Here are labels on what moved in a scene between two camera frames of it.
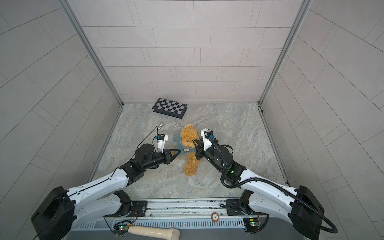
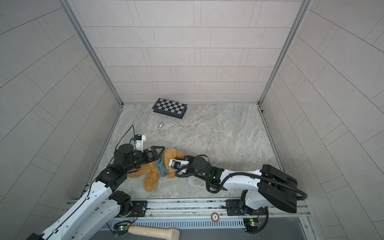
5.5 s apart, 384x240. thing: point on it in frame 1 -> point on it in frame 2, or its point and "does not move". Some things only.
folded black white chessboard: (170, 108) does not move
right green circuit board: (251, 224) does not move
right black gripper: (200, 151) -> (190, 158)
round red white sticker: (215, 217) does not move
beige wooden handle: (155, 232) does not move
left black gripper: (167, 156) -> (153, 157)
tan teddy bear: (190, 132) -> (149, 173)
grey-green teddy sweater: (184, 149) -> (162, 168)
